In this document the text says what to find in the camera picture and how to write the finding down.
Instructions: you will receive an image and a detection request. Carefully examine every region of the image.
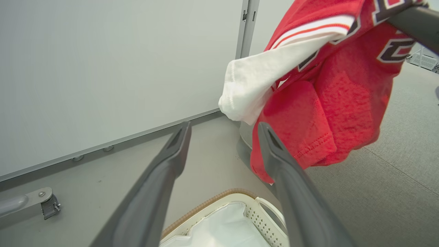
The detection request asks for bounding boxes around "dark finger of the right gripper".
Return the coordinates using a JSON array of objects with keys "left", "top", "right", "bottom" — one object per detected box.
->
[{"left": 386, "top": 5, "right": 439, "bottom": 55}]

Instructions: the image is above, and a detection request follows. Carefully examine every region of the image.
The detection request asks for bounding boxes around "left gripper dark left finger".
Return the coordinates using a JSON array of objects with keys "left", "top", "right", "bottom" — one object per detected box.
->
[{"left": 89, "top": 121, "right": 192, "bottom": 247}]

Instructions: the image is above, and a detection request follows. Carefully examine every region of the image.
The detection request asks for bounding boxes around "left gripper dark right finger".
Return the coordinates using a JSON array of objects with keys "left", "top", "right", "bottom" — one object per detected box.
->
[{"left": 257, "top": 122, "right": 358, "bottom": 247}]

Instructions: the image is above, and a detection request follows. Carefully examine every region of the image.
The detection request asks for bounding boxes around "red and white jersey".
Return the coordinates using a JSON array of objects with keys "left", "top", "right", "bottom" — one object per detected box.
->
[{"left": 218, "top": 0, "right": 429, "bottom": 184}]

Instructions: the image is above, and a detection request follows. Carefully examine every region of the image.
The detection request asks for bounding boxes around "white slatted rack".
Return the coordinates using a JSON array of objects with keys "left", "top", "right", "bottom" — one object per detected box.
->
[{"left": 406, "top": 46, "right": 439, "bottom": 74}]

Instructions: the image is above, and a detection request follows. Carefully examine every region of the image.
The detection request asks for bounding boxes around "white laundry basket brown rim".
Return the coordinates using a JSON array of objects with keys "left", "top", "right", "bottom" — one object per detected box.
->
[{"left": 159, "top": 188, "right": 290, "bottom": 247}]

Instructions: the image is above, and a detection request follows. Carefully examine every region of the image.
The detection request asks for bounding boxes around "white cloth basket liner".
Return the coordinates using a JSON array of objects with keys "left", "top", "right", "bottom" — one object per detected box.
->
[{"left": 161, "top": 202, "right": 271, "bottom": 247}]

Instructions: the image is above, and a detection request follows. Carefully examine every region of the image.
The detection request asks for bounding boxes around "black caster wheel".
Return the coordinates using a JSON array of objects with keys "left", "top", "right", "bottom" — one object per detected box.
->
[{"left": 41, "top": 194, "right": 62, "bottom": 220}]

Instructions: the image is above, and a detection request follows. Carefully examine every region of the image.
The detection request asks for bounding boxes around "grey partition foot tube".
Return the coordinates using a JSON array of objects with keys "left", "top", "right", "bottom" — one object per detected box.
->
[{"left": 0, "top": 187, "right": 54, "bottom": 219}]

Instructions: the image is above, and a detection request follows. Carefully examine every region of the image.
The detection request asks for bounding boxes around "grey partition post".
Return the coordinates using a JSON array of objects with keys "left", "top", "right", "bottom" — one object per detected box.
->
[{"left": 235, "top": 0, "right": 260, "bottom": 59}]

